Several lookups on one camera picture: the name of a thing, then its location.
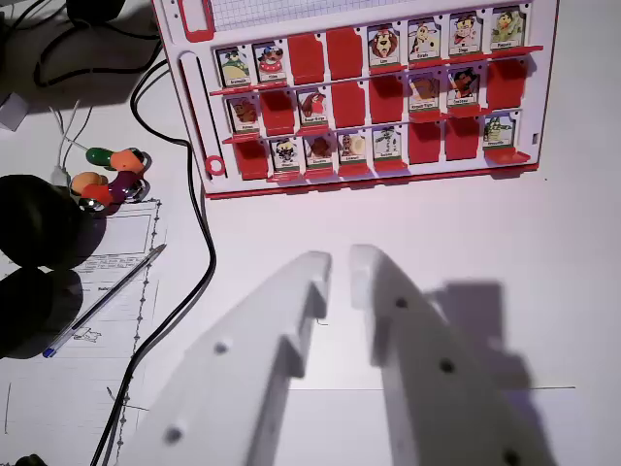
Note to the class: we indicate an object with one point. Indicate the printed paper sheet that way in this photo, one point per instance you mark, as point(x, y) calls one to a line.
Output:
point(58, 388)

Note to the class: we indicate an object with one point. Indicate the small white box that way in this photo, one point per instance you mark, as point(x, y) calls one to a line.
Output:
point(10, 110)

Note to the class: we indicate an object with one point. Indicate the red and white game board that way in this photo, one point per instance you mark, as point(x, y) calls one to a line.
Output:
point(369, 102)

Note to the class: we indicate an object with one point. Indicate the small dark object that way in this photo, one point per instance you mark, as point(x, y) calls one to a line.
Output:
point(30, 461)

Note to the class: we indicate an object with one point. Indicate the clear ballpoint pen blue cap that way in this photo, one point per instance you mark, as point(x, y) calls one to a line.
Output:
point(104, 301)

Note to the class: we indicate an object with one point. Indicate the black headphones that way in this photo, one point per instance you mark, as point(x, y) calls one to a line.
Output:
point(39, 228)

